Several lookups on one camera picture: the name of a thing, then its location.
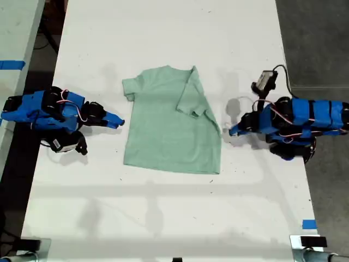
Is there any black floor cable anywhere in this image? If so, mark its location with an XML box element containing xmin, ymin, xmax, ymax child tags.
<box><xmin>34</xmin><ymin>23</ymin><xmax>62</xmax><ymax>54</ymax></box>

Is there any long blue tape strip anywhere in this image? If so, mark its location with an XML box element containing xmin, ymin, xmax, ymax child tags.
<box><xmin>0</xmin><ymin>60</ymin><xmax>26</xmax><ymax>71</ymax></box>

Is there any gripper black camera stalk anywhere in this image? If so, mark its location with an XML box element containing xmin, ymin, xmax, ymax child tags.
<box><xmin>75</xmin><ymin>130</ymin><xmax>89</xmax><ymax>157</ymax></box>
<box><xmin>253</xmin><ymin>89</ymin><xmax>271</xmax><ymax>113</ymax></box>

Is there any metal table bracket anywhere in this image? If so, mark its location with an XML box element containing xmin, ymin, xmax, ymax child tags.
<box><xmin>15</xmin><ymin>237</ymin><xmax>52</xmax><ymax>262</ymax></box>
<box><xmin>289</xmin><ymin>234</ymin><xmax>349</xmax><ymax>262</ymax></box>

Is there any small black box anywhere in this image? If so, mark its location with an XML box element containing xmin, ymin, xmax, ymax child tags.
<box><xmin>300</xmin><ymin>236</ymin><xmax>328</xmax><ymax>248</ymax></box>
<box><xmin>20</xmin><ymin>238</ymin><xmax>42</xmax><ymax>251</ymax></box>

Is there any white side table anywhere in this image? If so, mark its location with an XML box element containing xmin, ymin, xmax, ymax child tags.
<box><xmin>0</xmin><ymin>0</ymin><xmax>46</xmax><ymax>175</ymax></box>

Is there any pale green T-shirt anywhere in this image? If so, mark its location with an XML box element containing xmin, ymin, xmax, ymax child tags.
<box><xmin>122</xmin><ymin>64</ymin><xmax>222</xmax><ymax>175</ymax></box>

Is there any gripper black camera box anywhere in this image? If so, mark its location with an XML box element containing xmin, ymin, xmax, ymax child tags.
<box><xmin>250</xmin><ymin>70</ymin><xmax>279</xmax><ymax>96</ymax></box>
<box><xmin>50</xmin><ymin>135</ymin><xmax>79</xmax><ymax>154</ymax></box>

